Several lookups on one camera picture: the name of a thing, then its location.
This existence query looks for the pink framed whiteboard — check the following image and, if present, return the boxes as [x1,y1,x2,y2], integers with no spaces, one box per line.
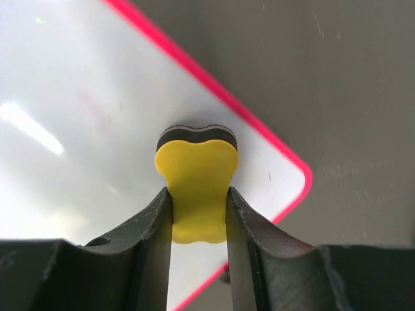
[1,1,313,310]

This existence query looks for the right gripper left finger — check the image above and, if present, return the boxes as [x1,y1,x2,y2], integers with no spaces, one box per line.
[1,189,172,310]

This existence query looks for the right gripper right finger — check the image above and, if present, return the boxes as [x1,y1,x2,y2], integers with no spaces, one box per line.
[226,188,414,310]

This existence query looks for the yellow whiteboard eraser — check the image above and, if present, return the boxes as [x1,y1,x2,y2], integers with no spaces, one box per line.
[155,124,239,244]

